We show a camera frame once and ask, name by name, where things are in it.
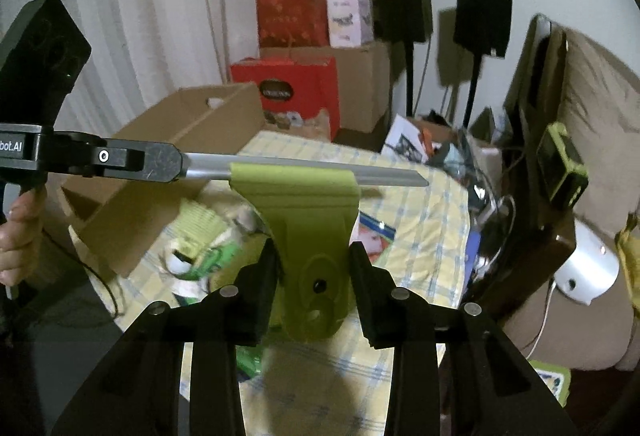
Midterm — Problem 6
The green snack package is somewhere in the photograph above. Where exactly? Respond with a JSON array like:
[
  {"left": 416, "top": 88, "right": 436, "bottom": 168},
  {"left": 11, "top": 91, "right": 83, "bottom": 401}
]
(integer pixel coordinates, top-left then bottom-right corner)
[{"left": 349, "top": 212, "right": 396, "bottom": 264}]

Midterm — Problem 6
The person's left hand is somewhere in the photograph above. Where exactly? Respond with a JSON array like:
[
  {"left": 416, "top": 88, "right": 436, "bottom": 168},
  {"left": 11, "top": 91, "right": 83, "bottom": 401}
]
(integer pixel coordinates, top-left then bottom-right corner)
[{"left": 0, "top": 187, "right": 47, "bottom": 286}]

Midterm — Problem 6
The green lidded box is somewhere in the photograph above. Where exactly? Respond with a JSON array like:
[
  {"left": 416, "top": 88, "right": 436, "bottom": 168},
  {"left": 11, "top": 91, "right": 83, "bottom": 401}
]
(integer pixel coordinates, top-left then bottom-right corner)
[{"left": 529, "top": 360, "right": 572, "bottom": 407}]

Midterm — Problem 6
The white round device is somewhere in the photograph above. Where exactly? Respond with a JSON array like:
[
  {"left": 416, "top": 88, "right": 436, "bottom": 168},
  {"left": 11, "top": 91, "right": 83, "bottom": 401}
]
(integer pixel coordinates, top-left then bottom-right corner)
[{"left": 553, "top": 219, "right": 620, "bottom": 306}]

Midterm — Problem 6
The yellow plaid bed cover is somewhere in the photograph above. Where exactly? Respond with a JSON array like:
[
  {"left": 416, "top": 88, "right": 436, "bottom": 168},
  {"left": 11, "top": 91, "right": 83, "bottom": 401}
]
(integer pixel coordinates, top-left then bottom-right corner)
[{"left": 69, "top": 129, "right": 471, "bottom": 436}]

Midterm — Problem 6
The green plastic bag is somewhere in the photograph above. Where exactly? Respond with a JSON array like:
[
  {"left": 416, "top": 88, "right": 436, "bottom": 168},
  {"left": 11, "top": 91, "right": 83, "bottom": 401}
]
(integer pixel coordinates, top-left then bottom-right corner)
[{"left": 159, "top": 198, "right": 281, "bottom": 380}]

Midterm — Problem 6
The open brown cardboard box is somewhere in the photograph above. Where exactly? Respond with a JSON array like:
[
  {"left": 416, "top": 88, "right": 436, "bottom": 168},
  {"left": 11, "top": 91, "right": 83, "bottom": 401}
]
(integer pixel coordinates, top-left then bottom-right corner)
[{"left": 58, "top": 83, "right": 264, "bottom": 277}]

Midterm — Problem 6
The yellow cloth on sofa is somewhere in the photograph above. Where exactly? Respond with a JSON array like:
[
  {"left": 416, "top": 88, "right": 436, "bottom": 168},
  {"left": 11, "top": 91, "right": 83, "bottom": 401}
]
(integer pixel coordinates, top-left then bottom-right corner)
[{"left": 615, "top": 213, "right": 639, "bottom": 308}]

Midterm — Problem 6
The green framed small device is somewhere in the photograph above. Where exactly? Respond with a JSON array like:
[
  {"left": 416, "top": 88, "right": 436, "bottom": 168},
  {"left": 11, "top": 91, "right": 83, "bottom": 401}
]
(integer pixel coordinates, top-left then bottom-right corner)
[{"left": 536, "top": 122, "right": 589, "bottom": 211}]

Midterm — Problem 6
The red gift bag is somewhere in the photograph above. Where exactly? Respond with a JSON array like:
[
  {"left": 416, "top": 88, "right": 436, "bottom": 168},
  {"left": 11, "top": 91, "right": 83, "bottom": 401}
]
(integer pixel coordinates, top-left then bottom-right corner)
[{"left": 256, "top": 0, "right": 329, "bottom": 47}]

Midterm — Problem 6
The open box of clutter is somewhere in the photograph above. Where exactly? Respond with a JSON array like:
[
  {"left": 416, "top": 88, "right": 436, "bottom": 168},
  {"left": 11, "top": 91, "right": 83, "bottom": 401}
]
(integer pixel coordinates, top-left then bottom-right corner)
[{"left": 381, "top": 114, "right": 475, "bottom": 166}]

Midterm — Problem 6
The red gift box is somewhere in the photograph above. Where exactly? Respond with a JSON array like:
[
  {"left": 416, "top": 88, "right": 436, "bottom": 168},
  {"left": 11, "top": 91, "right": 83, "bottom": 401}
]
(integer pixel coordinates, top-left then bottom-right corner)
[{"left": 231, "top": 57, "right": 341, "bottom": 141}]

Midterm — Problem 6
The small white printed box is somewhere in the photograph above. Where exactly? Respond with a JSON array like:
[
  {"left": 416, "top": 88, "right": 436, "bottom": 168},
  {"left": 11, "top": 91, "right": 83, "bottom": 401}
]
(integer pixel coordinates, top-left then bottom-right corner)
[{"left": 326, "top": 0, "right": 374, "bottom": 48}]

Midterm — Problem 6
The brown sofa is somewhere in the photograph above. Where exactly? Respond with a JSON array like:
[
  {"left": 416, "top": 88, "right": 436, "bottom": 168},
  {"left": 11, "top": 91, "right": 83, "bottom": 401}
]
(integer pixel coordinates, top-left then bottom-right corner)
[{"left": 492, "top": 14, "right": 639, "bottom": 371}]

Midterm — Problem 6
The left black speaker on stand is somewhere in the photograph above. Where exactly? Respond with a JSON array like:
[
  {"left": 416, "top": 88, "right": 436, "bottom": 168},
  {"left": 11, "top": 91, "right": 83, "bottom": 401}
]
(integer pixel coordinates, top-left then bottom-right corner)
[{"left": 377, "top": 0, "right": 433, "bottom": 118}]

